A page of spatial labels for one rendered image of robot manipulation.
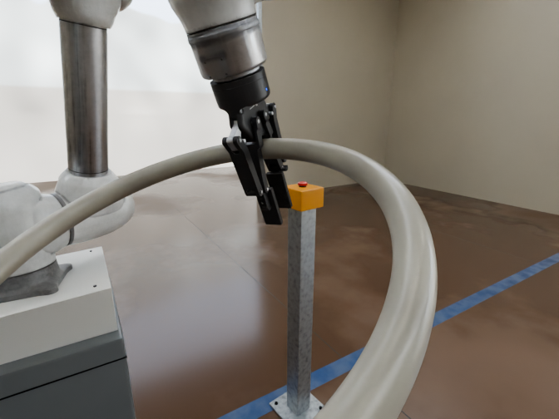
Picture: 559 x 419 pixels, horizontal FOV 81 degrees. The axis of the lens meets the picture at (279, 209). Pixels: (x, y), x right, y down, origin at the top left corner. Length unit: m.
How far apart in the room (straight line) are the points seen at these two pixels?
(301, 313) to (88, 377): 0.79
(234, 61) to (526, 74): 5.92
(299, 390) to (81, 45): 1.50
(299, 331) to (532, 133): 5.19
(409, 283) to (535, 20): 6.17
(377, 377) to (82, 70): 0.91
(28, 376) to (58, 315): 0.14
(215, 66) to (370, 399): 0.37
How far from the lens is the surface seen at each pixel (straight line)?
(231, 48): 0.42
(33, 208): 1.01
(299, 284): 1.36
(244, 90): 0.44
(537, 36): 6.27
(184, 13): 0.44
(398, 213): 0.28
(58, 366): 1.00
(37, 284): 1.03
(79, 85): 0.98
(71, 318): 0.98
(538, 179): 6.10
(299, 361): 1.58
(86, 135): 1.00
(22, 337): 1.00
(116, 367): 1.02
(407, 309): 0.21
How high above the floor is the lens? 1.34
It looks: 16 degrees down
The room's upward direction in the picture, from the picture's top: straight up
